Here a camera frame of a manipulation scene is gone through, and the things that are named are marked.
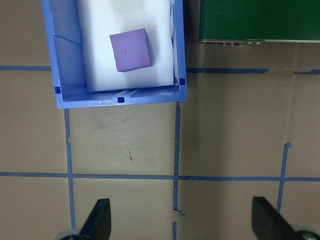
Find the purple foam block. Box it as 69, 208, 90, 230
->
109, 28, 154, 73

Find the blue plastic storage bin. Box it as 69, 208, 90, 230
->
41, 0, 188, 110

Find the white foam pad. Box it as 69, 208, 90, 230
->
76, 0, 176, 93

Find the green conveyor belt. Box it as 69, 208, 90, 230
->
197, 0, 320, 48

